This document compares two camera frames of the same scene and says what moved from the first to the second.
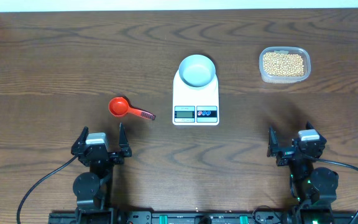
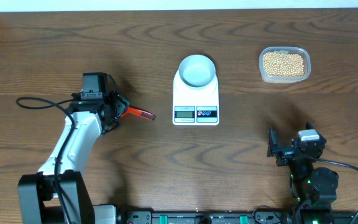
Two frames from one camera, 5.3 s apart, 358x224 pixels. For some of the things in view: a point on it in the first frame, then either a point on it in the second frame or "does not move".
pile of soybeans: x=283 y=65 does not move
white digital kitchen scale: x=195 y=106 does not move
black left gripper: x=117 y=158 to x=113 y=96
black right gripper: x=286 y=153 does not move
